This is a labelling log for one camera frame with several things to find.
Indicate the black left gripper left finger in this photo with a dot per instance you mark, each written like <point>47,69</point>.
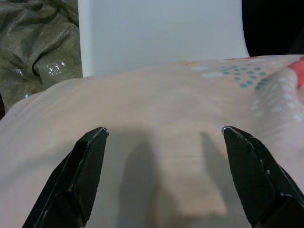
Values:
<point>78,180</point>

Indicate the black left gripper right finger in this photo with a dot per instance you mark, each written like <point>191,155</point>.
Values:
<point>256,180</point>

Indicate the pink patterned pillow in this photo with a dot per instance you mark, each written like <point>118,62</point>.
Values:
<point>152,107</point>

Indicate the white chair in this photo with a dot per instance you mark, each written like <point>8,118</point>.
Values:
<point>161,33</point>

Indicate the olive green fabric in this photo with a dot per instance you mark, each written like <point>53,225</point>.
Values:
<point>38,42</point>

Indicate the black object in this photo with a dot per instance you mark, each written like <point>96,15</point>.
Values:
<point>273,23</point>

